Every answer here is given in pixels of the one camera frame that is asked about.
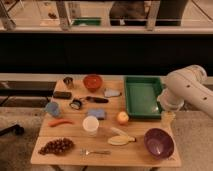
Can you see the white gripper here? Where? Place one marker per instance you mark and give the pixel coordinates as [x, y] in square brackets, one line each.
[167, 118]

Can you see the black eraser block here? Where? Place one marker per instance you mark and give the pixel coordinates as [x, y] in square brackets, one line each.
[62, 95]

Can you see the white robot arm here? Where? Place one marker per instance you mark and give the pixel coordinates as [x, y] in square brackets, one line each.
[186, 84]

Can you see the purple bowl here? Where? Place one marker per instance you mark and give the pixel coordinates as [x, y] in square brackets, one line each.
[159, 143]

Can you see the red bowl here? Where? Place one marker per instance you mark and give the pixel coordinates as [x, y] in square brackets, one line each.
[92, 82]

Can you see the green plastic tray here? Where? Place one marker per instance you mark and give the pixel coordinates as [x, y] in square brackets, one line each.
[141, 94]

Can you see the red yellow apple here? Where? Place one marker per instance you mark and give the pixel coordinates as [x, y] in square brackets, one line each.
[122, 118]

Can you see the yellow banana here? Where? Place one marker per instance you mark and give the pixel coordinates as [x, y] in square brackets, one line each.
[120, 140]

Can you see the clear plastic wrapper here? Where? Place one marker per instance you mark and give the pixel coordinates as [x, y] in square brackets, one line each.
[118, 131]

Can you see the blue sponge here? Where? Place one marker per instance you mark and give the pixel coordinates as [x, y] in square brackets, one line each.
[100, 114]

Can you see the white plastic cup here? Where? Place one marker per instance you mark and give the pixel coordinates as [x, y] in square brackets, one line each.
[90, 125]

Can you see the silver fork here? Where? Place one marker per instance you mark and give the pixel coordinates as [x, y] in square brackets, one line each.
[87, 152]

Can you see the black tape measure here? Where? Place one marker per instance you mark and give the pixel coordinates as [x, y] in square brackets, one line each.
[76, 104]

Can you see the small metal cup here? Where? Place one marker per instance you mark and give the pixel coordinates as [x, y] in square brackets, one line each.
[68, 81]

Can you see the bunch of dark grapes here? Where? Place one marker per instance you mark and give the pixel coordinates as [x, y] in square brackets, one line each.
[57, 146]

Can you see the orange carrot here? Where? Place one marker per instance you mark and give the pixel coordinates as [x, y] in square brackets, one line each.
[57, 122]

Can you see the blue plastic cup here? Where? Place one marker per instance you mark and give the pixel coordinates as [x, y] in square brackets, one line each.
[53, 109]

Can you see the green box behind glass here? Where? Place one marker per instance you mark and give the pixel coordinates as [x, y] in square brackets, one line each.
[89, 21]

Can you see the black handled tool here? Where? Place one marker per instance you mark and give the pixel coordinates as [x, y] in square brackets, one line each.
[96, 99]

